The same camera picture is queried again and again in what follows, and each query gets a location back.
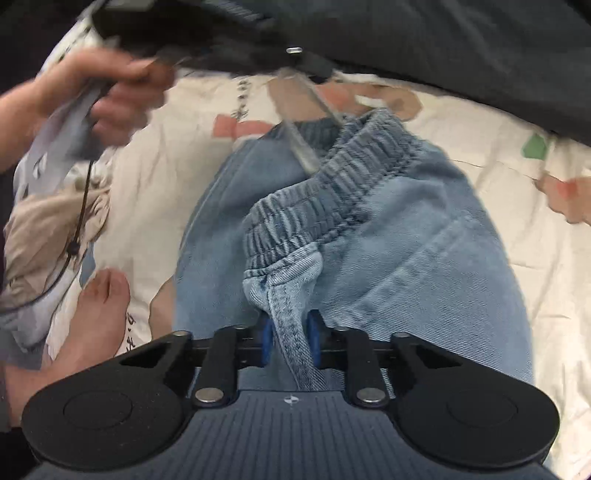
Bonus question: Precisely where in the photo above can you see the grey blue patterned garment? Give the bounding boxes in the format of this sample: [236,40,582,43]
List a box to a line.
[13,80,112,203]

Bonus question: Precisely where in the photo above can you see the cream cartoon print bedsheet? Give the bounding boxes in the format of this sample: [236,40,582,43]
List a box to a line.
[3,5,591,480]

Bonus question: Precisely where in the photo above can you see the light blue denim jeans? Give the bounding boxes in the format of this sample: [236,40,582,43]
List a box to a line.
[175,110,533,391]

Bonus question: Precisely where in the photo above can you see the black wrist strap cord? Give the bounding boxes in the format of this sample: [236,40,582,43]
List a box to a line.
[0,158,94,315]

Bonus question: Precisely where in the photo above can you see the person's bare foot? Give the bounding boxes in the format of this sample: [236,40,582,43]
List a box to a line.
[1,269,130,433]

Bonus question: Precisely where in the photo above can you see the clear plastic clothes hanger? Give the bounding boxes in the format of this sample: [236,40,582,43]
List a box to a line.
[268,66,385,175]

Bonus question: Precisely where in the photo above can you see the person's left hand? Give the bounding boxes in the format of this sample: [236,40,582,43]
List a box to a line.
[34,48,175,147]

